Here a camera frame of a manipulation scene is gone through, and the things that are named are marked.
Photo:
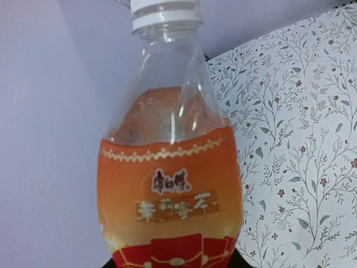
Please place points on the floral table mat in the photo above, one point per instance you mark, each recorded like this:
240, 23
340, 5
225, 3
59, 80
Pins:
291, 97

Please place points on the orange bottle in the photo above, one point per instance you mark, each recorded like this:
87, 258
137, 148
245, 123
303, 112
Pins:
169, 192

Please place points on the white bottle cap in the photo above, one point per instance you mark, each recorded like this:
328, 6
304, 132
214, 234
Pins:
154, 12

